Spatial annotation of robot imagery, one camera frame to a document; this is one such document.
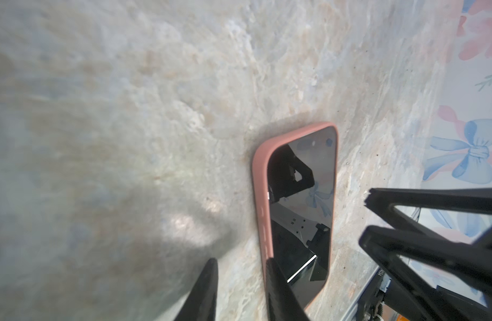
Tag aluminium rail frame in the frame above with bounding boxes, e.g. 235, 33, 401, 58
341, 268, 390, 321

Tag pink phone case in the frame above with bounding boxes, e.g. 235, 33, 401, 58
251, 122, 340, 310

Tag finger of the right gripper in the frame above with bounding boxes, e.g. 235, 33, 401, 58
364, 188, 492, 229
359, 226, 492, 320

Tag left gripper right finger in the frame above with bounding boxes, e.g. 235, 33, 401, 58
266, 258, 310, 321

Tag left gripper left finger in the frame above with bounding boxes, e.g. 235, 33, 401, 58
175, 258, 219, 321

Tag black phone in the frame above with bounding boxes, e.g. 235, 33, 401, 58
267, 126, 338, 308

